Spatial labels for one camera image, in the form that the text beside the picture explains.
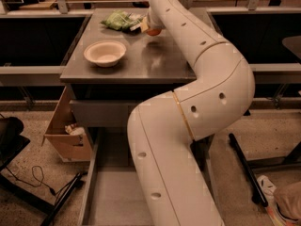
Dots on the open grey middle drawer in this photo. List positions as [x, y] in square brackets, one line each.
[123, 192]

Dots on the grey drawer cabinet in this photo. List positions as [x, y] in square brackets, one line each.
[104, 97]

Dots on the orange fruit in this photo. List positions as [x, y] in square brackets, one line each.
[153, 32]

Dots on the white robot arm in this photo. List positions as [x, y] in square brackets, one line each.
[162, 129]

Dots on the black stand leg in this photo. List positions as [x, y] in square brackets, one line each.
[257, 196]
[63, 195]

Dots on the black stand leg left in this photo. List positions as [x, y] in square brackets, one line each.
[63, 195]

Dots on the black stand leg right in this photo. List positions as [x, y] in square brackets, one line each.
[257, 196]

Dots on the white sneaker shoe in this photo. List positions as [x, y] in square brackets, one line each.
[268, 189]

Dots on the white paper bowl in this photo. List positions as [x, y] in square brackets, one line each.
[105, 53]

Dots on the black chair at left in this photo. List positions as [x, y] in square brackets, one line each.
[11, 139]

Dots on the green chip bag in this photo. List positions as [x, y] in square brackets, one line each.
[123, 21]

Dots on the cardboard box on floor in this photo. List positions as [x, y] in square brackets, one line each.
[68, 139]

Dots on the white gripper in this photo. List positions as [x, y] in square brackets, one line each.
[152, 23]

